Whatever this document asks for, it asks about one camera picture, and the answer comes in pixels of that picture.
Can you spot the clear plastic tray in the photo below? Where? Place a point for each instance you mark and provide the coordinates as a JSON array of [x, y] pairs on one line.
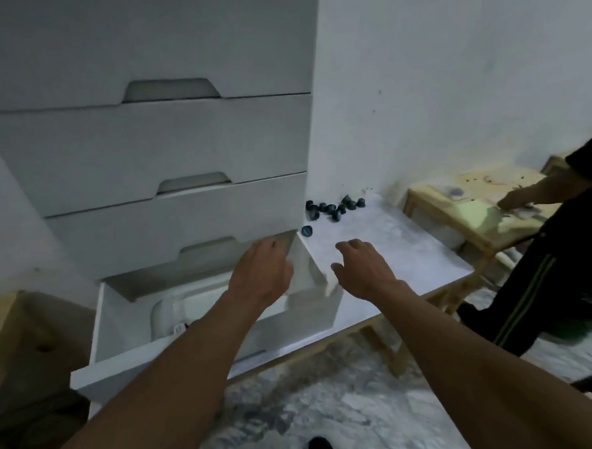
[[167, 314]]

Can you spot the black metal stool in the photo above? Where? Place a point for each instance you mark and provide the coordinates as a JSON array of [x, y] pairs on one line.
[[589, 386]]

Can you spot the person's right forearm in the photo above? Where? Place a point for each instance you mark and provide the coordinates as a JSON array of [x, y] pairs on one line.
[[490, 390]]

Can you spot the person's right hand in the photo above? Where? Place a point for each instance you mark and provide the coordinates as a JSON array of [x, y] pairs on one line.
[[367, 275]]

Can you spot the white drawer cabinet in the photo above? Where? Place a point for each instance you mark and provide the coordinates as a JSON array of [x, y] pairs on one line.
[[131, 149]]

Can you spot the cluster of dark teal capsules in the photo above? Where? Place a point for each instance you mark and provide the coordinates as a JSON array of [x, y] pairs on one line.
[[331, 209]]

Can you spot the clear plastic sheet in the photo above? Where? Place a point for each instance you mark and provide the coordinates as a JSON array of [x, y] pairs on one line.
[[477, 214]]

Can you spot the person's left forearm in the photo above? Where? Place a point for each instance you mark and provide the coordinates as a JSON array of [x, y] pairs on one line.
[[168, 388]]

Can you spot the clear bag with dark object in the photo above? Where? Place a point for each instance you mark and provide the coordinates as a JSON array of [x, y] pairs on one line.
[[456, 193]]

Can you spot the person's left hand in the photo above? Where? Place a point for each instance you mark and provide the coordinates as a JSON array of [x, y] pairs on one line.
[[261, 279]]

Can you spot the white marble table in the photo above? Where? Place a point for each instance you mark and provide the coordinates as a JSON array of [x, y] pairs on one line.
[[403, 247]]

